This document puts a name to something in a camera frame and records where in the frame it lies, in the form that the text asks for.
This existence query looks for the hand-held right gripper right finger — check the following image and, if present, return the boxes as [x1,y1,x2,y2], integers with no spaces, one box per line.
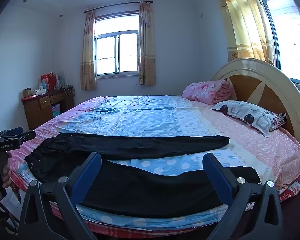
[202,152,284,240]

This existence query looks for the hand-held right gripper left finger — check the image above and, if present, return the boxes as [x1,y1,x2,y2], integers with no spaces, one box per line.
[18,152,102,240]

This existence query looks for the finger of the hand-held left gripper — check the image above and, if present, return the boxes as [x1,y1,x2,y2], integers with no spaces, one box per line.
[0,127,24,137]
[15,131,37,144]

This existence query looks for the black pants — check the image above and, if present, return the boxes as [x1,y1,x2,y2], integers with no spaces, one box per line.
[24,132,262,219]

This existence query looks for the person's left hand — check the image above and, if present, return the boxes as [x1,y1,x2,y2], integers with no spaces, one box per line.
[0,152,12,198]

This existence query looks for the wooden desk with drawers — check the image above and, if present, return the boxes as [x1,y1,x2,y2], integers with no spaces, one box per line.
[21,86,74,130]

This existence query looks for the red gift bag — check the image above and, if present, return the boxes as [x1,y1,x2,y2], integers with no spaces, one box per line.
[41,72,56,92]

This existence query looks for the white plastic bag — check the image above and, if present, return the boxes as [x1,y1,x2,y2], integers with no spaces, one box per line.
[55,74,66,90]

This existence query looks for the patterned white grey pillow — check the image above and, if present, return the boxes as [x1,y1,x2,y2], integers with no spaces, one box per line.
[210,100,283,138]

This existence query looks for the bed with pastel sheet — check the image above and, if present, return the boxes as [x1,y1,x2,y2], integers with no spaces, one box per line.
[9,95,300,235]

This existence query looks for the folded pink floral quilt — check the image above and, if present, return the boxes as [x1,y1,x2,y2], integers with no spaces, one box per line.
[182,80,232,105]

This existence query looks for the striped pillow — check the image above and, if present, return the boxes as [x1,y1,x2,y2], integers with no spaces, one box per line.
[271,112,288,131]

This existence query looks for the round wooden bed headboard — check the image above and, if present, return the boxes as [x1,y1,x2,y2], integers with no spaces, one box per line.
[212,58,300,140]

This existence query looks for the beige patterned curtain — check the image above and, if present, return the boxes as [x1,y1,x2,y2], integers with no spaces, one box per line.
[80,10,97,90]
[138,2,156,85]

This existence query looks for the sliding window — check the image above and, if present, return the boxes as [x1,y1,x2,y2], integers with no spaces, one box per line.
[94,15,140,78]

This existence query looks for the black curtain rod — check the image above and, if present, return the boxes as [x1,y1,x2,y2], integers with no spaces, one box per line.
[84,0,153,13]

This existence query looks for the yellow patterned curtain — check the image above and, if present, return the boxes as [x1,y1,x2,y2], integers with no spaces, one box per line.
[211,0,275,64]

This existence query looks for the large bright window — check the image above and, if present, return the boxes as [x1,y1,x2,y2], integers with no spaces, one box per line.
[249,0,300,87]

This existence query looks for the black cable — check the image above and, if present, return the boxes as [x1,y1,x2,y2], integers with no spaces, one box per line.
[0,199,18,235]

